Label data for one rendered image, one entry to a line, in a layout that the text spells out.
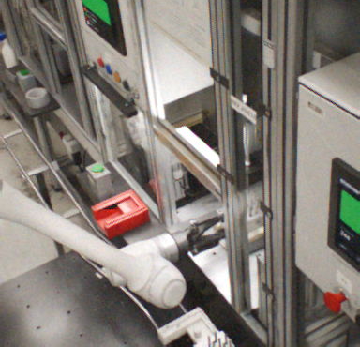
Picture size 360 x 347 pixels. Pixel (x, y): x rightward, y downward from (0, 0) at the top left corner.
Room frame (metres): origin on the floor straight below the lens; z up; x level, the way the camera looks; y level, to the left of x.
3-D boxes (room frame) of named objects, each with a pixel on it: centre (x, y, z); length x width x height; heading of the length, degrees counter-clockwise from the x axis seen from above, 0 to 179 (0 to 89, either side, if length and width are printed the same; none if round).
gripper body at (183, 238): (1.34, -0.03, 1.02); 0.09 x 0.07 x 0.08; 115
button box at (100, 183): (1.73, 0.24, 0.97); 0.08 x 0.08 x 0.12; 25
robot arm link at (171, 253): (1.31, 0.04, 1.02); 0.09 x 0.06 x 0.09; 25
